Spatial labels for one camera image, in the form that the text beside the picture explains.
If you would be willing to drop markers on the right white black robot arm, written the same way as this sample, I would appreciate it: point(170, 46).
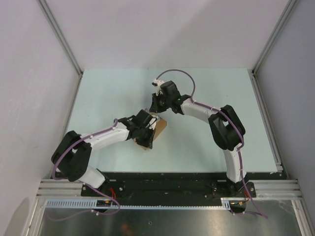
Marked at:
point(227, 129)

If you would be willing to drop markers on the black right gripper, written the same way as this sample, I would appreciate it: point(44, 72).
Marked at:
point(155, 107)

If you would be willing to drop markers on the aluminium frame post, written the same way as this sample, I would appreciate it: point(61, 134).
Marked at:
point(52, 21)
point(281, 23)

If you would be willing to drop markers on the brown cardboard express box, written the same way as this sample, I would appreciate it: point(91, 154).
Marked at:
point(159, 124)

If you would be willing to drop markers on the aluminium frame post left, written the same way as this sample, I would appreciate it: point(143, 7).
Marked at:
point(52, 21)

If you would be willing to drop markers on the aluminium frame post right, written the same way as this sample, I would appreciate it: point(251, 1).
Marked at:
point(281, 23)

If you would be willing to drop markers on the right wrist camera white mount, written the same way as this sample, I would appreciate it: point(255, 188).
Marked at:
point(157, 83)

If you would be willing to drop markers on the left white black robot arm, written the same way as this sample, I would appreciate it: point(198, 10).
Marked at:
point(71, 157)

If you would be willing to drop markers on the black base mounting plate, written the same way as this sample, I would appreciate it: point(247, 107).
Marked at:
point(170, 188)

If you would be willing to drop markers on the aluminium front rail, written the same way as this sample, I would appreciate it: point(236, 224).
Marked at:
point(265, 189)

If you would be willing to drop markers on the grey slotted cable duct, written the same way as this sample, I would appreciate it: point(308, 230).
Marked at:
point(104, 204)

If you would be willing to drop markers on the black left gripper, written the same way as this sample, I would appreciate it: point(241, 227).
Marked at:
point(148, 142)

